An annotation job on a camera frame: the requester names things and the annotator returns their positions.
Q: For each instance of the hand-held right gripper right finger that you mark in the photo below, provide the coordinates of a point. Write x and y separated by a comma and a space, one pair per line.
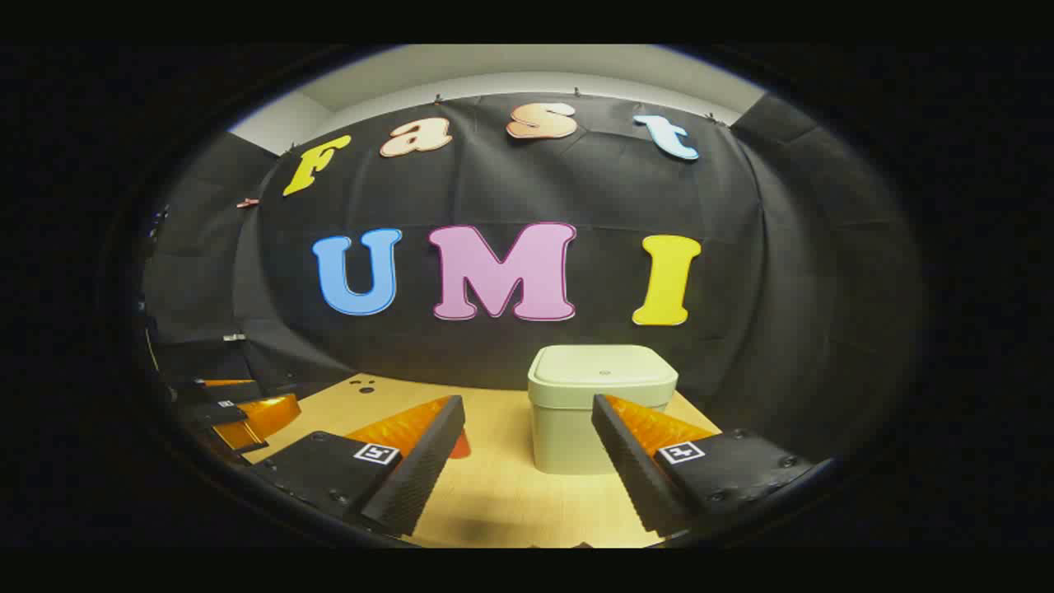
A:
630, 471

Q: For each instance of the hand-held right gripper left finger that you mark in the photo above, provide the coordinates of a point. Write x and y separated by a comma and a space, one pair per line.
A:
422, 471

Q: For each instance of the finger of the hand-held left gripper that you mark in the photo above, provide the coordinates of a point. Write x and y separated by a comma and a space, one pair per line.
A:
263, 416
222, 389

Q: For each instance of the red pop can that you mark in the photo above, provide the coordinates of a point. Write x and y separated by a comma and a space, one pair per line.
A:
459, 445

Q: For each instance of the pale green garbage bin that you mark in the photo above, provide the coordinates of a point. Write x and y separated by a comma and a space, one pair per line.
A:
576, 412

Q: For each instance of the black backdrop cloth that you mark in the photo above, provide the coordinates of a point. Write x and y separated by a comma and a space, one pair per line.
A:
593, 189

